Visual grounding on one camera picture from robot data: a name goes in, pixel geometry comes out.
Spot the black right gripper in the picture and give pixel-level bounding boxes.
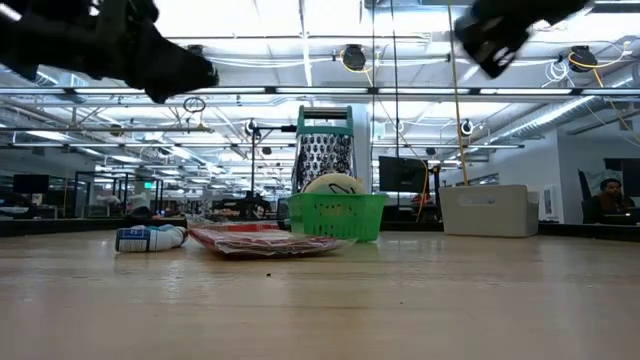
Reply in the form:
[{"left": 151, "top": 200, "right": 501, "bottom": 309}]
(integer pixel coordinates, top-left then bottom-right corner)
[{"left": 455, "top": 12, "right": 531, "bottom": 80}]

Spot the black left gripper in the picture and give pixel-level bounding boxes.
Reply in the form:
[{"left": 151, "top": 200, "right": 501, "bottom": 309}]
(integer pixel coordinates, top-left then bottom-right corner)
[{"left": 0, "top": 0, "right": 220, "bottom": 105}]

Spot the small blue white bottle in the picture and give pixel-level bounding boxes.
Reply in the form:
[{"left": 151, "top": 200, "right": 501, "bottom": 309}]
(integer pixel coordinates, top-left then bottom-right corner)
[{"left": 114, "top": 223, "right": 189, "bottom": 254}]

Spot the red snack packet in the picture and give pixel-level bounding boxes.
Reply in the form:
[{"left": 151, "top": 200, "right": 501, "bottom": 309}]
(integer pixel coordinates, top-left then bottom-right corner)
[{"left": 187, "top": 214, "right": 358, "bottom": 259}]

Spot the black pole stand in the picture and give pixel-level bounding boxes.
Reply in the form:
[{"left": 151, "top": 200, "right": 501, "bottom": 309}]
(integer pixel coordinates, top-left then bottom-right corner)
[{"left": 244, "top": 119, "right": 297, "bottom": 201}]

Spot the distant black robot station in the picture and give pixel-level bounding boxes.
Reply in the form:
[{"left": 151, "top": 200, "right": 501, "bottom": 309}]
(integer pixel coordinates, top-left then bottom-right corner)
[{"left": 212, "top": 197, "right": 274, "bottom": 221}]

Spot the small distant black monitor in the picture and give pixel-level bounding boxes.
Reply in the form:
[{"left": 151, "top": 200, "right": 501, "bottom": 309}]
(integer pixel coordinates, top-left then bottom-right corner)
[{"left": 12, "top": 173, "right": 50, "bottom": 195}]

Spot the light grey plastic bin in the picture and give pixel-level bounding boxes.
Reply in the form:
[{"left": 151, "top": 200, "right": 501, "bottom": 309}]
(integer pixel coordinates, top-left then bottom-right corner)
[{"left": 438, "top": 184, "right": 541, "bottom": 238}]

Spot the person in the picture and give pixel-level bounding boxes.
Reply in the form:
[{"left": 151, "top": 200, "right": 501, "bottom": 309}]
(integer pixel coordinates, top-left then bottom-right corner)
[{"left": 582, "top": 178, "right": 637, "bottom": 225}]

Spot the green plastic basket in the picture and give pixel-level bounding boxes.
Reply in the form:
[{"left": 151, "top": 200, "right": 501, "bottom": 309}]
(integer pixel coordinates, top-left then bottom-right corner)
[{"left": 286, "top": 192, "right": 389, "bottom": 243}]

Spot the yellow cable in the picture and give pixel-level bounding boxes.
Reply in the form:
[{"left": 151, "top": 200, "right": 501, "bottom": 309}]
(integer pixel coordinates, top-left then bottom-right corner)
[{"left": 446, "top": 0, "right": 471, "bottom": 187}]

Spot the black power cable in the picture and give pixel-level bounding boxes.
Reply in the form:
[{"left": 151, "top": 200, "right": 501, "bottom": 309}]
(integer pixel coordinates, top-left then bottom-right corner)
[{"left": 388, "top": 0, "right": 401, "bottom": 159}]

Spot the thin black hanging cable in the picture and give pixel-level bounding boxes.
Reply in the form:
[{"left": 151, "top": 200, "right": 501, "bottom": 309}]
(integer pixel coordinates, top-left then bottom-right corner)
[{"left": 370, "top": 0, "right": 377, "bottom": 116}]

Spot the teal handled metal box grater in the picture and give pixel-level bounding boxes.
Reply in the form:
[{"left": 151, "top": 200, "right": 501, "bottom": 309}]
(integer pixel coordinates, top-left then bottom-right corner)
[{"left": 291, "top": 104, "right": 357, "bottom": 195}]

